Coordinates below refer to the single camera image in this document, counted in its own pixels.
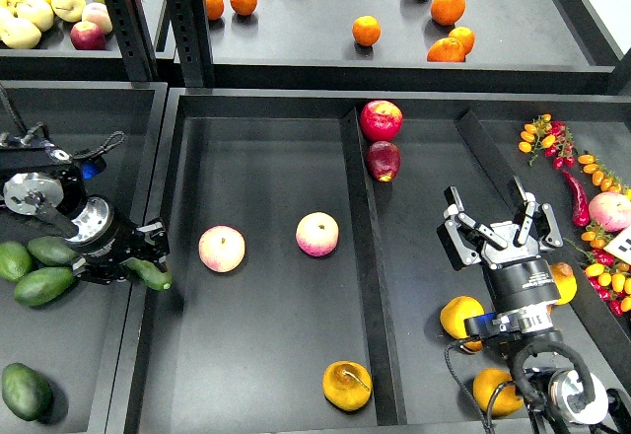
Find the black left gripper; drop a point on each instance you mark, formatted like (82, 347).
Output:
(105, 238)

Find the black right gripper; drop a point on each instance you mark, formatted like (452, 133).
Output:
(514, 271)

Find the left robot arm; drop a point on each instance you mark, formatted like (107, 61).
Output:
(40, 179)

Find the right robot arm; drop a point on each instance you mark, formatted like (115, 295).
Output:
(551, 378)

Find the yellow pear brown spot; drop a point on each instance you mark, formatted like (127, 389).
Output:
(565, 280)

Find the green avocado lower pile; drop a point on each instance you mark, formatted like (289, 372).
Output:
(42, 286)

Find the dark avocado bottom left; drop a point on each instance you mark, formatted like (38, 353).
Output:
(25, 391)

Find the red chili pepper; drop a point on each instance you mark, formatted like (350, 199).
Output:
(580, 213)

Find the black left tray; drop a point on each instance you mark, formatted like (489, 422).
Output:
(74, 341)

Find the pink apple left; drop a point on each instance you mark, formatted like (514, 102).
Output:
(221, 248)

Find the pink apple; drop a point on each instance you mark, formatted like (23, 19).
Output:
(221, 248)
(317, 234)

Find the cherry tomato bunch top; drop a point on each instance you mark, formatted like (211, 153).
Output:
(550, 138)

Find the cherry tomato bunch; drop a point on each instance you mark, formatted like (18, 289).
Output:
(608, 274)
(550, 138)

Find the pink apple right tray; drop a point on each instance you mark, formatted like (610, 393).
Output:
(611, 210)

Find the orange cherry tomato vine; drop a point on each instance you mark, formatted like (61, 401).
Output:
(602, 176)

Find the white label card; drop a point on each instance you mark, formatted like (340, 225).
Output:
(620, 245)

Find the cherry tomato bunch lower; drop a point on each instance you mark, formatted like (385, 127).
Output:
(608, 274)

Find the dark red apple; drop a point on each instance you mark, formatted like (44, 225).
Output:
(383, 161)

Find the bright red apple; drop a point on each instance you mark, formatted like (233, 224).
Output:
(380, 120)

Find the pink apple centre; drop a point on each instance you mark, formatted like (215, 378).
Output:
(317, 234)

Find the orange front right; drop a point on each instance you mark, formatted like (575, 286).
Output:
(447, 49)

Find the black middle divided tray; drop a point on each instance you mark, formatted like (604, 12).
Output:
(245, 351)

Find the orange right small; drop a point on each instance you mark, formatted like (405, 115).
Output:
(465, 36)

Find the black upper left shelf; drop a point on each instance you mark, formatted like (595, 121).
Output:
(55, 57)

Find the red apple on shelf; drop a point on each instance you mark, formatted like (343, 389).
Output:
(87, 35)

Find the large orange shelf right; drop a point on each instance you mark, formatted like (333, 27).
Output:
(447, 12)

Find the orange centre shelf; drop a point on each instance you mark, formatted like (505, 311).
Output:
(366, 31)

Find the peach coloured fruit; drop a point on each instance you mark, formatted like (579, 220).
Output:
(97, 13)

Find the pale yellow apple front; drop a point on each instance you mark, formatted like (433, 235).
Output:
(18, 33)

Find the pale yellow apple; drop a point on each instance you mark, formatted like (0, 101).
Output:
(18, 33)
(38, 12)

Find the pale apple with stem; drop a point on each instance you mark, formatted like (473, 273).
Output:
(70, 11)

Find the black shelf upright left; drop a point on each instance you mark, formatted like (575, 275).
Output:
(133, 39)

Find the black shelf upright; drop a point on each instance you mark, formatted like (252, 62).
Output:
(133, 39)
(190, 25)

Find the pale yellow apple middle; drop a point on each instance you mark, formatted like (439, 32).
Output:
(38, 12)

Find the black shelf upright right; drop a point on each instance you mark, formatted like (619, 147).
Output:
(190, 25)

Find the black upper right shelf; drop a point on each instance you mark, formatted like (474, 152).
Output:
(397, 63)

